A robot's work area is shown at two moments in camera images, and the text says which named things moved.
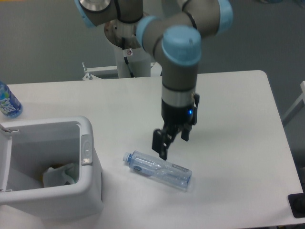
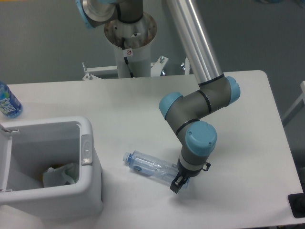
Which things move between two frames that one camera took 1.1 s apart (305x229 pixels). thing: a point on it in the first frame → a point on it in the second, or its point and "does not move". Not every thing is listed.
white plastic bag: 60,176 does not move
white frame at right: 298,105 does not move
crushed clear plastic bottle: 162,170 does not move
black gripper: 177,116 → 182,176
